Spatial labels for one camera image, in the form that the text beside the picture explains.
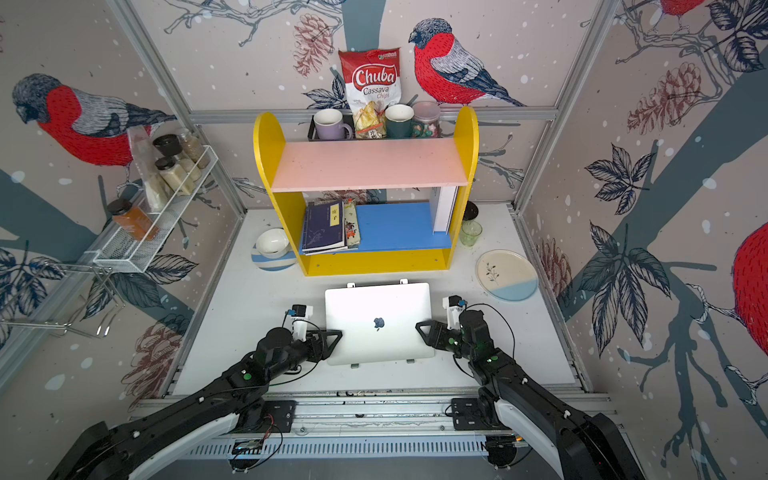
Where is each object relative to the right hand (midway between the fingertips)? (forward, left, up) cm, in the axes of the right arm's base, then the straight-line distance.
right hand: (422, 325), depth 84 cm
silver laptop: (-1, +12, +2) cm, 13 cm away
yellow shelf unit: (+24, +9, +10) cm, 28 cm away
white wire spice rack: (-4, +75, +25) cm, 79 cm away
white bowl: (+30, +54, -1) cm, 61 cm away
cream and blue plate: (+21, -30, -6) cm, 38 cm away
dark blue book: (+25, +31, +12) cm, 42 cm away
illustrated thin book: (+30, +23, +11) cm, 39 cm away
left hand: (-3, +23, +3) cm, 24 cm away
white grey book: (+27, -6, +22) cm, 35 cm away
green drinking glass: (+38, -19, -2) cm, 43 cm away
